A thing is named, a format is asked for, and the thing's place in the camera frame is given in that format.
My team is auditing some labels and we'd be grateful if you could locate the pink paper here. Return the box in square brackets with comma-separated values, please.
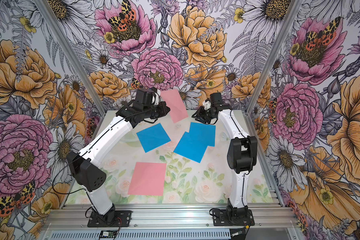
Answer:
[161, 90, 189, 123]
[128, 162, 167, 196]

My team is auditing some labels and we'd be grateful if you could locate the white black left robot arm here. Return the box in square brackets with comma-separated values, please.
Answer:
[67, 101, 171, 217]

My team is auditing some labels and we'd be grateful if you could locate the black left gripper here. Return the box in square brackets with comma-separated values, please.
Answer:
[144, 101, 171, 119]

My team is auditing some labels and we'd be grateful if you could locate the aluminium frame post left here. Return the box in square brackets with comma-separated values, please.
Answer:
[35, 1, 107, 117]

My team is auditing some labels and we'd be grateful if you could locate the blue paper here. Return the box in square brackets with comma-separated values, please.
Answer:
[174, 132, 208, 163]
[189, 122, 216, 147]
[137, 123, 171, 153]

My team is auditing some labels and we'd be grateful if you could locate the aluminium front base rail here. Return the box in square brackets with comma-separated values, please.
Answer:
[43, 203, 298, 231]

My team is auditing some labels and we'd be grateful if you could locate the aluminium frame post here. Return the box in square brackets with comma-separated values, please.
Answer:
[246, 0, 303, 116]
[35, 1, 107, 117]

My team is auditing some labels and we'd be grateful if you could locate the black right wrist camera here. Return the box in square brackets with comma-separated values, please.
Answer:
[210, 92, 224, 106]

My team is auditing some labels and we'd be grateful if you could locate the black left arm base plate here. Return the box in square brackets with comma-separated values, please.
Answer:
[87, 210, 132, 228]

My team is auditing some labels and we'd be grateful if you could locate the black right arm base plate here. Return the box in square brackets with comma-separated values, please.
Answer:
[209, 208, 255, 227]

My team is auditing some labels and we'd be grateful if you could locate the aluminium frame post right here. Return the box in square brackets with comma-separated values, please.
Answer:
[246, 0, 303, 116]

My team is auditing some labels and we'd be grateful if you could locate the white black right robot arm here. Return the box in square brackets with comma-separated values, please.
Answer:
[192, 101, 258, 222]

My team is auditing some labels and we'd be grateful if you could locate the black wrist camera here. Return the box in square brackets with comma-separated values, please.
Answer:
[135, 88, 156, 107]
[210, 92, 224, 106]

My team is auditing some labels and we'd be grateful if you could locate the small green circuit board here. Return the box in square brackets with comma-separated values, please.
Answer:
[99, 231, 119, 240]

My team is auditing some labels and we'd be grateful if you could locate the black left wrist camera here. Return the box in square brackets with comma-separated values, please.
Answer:
[135, 88, 156, 107]

